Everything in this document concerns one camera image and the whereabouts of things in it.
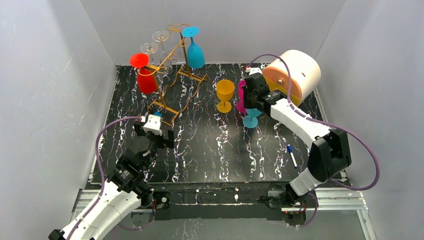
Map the magenta wine glass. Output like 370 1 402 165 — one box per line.
236 80 247 114

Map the light blue wine glass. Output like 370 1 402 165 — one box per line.
242 108 262 129

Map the yellow wine glass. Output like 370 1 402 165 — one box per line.
216 79 235 114

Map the teal blue wine glass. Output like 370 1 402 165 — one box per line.
182 26 206 69

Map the gold wire glass rack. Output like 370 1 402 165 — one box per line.
147 23 207 127

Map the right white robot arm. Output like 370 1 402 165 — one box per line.
242 73 352 205

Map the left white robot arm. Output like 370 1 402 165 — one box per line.
48 114 175 240

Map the red wine glass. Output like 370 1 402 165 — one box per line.
129 53 157 95

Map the clear wine glass front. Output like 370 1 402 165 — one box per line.
140 41 158 66

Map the clear wine glass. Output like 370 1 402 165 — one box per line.
152 30 169 52
140 41 158 66

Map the clear wine glass rear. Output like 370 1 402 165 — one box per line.
152 30 169 52

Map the white cylindrical drawer box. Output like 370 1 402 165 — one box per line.
261 49 321 107

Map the black marble pattern mat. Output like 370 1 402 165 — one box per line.
99 63 310 183

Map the blue white marker pen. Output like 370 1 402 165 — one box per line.
287 144 298 169

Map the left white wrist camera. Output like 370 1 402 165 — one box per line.
143 114 163 136

